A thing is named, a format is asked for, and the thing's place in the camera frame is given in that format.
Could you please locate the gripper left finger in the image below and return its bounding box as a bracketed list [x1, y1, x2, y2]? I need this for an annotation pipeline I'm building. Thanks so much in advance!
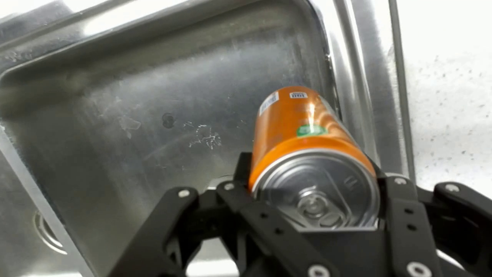
[108, 152, 339, 277]

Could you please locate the orange drink can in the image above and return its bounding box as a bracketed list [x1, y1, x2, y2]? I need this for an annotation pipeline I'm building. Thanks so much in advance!
[248, 86, 381, 231]

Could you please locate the stainless steel sink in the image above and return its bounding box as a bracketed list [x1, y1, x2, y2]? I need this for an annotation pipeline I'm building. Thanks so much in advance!
[0, 0, 417, 277]

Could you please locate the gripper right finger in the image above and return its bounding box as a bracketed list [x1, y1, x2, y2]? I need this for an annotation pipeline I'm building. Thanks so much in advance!
[370, 162, 492, 277]

